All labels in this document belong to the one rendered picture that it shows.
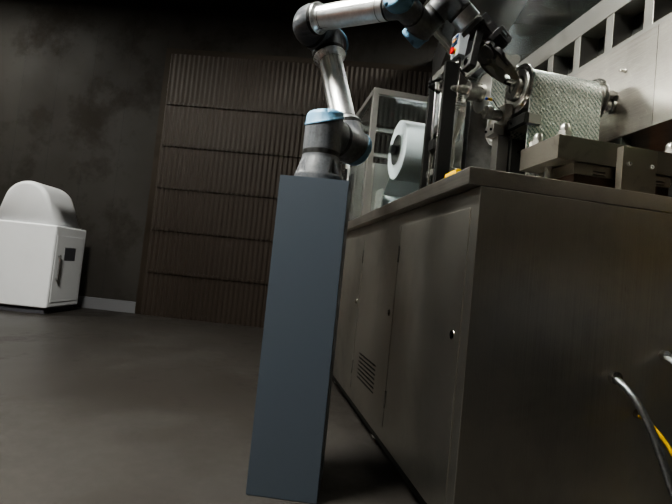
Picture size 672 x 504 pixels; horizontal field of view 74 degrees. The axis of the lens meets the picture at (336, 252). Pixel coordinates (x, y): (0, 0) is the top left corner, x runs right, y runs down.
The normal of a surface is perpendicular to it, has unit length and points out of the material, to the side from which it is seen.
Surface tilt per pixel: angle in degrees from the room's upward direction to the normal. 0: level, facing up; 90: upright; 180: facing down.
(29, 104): 90
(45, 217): 90
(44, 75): 90
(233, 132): 90
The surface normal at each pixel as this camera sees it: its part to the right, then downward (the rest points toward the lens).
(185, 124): -0.06, -0.05
